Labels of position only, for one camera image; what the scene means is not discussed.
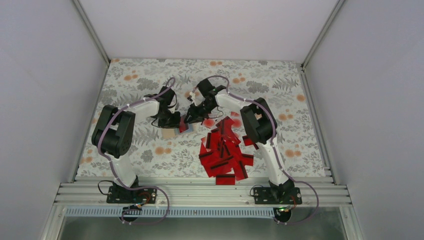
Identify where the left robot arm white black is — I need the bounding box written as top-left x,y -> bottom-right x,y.
91,86 -> 181,203

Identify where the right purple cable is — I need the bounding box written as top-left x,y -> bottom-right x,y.
192,75 -> 321,227

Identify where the aluminium rail frame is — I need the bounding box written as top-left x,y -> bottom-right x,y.
54,176 -> 352,207

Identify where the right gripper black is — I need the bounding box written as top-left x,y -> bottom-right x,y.
184,100 -> 216,124

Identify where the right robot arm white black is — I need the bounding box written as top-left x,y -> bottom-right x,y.
184,78 -> 295,204

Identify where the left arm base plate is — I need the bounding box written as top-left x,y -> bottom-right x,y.
106,185 -> 157,205

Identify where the floral patterned table mat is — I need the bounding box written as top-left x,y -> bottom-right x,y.
77,58 -> 325,180

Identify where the red card pile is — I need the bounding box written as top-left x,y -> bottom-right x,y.
215,174 -> 236,185
210,139 -> 240,175
242,135 -> 260,150
198,150 -> 220,169
178,121 -> 190,134

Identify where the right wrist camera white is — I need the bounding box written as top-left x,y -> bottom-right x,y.
187,91 -> 198,106

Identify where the clear card red dot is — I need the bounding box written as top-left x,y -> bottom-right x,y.
230,111 -> 243,128
201,118 -> 216,129

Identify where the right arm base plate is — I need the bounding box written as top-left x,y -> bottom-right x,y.
251,186 -> 303,205

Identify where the clear card red dot right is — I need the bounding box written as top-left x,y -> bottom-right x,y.
230,111 -> 243,128

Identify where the red card lower right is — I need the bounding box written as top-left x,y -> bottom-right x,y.
232,160 -> 248,181

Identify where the red card bottom pile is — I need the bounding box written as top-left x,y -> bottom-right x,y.
215,174 -> 236,185

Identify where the clear card red dot left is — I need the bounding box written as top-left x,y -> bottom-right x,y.
201,118 -> 216,129

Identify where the beige card holder wallet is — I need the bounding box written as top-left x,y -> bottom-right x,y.
161,124 -> 196,139

